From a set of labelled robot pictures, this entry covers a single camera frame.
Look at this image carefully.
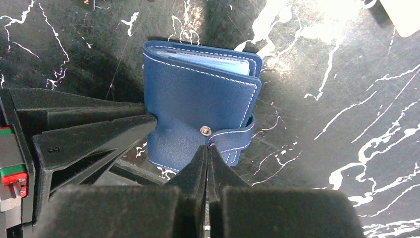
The navy blue card holder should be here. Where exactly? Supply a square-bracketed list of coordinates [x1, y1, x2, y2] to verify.
[143, 41, 263, 172]

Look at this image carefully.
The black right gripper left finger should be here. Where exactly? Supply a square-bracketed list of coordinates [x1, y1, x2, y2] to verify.
[34, 146, 208, 238]

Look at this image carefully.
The black card stack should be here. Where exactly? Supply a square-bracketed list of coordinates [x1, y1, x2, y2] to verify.
[72, 0, 161, 12]

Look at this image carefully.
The white card stack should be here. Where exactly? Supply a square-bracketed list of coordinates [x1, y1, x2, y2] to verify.
[380, 0, 420, 38]

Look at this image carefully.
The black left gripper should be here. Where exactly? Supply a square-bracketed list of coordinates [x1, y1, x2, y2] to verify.
[0, 88, 157, 238]

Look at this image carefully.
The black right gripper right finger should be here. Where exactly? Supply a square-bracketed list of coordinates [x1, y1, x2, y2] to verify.
[207, 145, 364, 238]

